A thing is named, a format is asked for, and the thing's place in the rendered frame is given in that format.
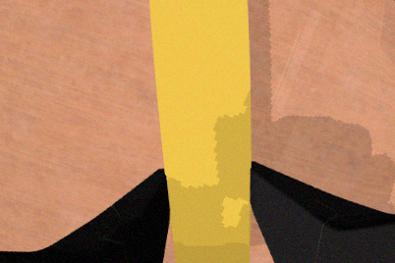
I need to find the yellow bar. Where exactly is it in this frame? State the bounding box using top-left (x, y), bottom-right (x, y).
top-left (149, 0), bottom-right (253, 263)

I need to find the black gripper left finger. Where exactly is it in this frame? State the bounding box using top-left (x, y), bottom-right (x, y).
top-left (0, 169), bottom-right (170, 263)

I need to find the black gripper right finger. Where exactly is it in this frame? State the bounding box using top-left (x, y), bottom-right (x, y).
top-left (250, 162), bottom-right (395, 263)

